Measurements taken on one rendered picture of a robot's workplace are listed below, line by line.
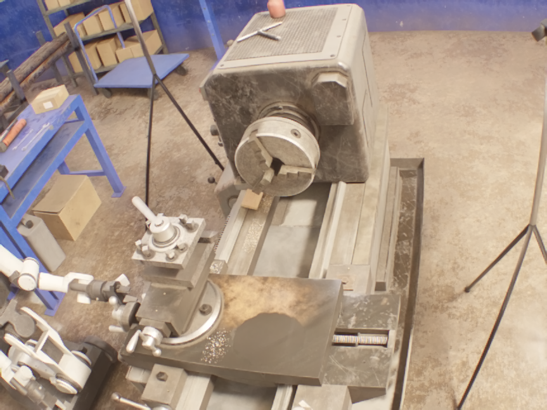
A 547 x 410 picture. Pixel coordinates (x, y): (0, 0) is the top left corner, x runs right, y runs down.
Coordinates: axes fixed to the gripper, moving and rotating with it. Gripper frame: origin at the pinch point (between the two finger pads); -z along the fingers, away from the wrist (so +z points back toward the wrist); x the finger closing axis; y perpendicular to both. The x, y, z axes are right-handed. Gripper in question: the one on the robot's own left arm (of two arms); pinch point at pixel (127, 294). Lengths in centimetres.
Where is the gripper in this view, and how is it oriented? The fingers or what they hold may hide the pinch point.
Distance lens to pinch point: 198.4
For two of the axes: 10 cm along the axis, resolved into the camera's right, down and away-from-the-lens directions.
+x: -2.2, -7.4, -6.3
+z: -9.4, 0.0, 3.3
